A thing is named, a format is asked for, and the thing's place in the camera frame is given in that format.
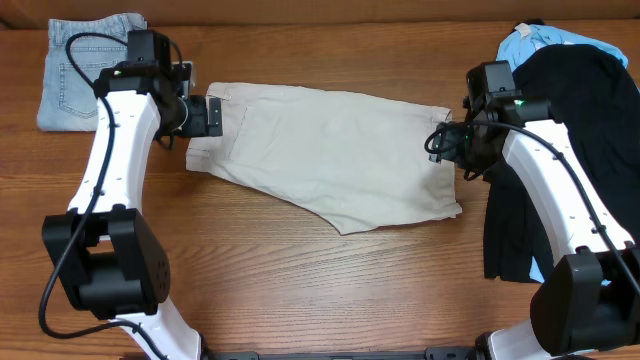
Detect beige khaki shorts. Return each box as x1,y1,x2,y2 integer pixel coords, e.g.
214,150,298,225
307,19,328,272
186,82,462,235

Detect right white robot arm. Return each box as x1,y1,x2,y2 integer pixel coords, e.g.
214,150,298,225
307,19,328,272
424,61,639,360

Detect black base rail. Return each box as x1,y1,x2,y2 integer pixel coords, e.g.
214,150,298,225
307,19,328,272
201,346,488,360

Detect black garment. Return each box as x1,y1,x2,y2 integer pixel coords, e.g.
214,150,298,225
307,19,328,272
481,18,640,284

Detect light blue shirt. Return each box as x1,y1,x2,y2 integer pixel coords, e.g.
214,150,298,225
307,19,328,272
495,21,630,285

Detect folded light blue jeans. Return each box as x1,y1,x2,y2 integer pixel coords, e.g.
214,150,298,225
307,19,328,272
37,13,147,132

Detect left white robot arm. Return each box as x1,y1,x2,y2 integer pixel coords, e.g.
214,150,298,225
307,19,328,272
38,30,223,359

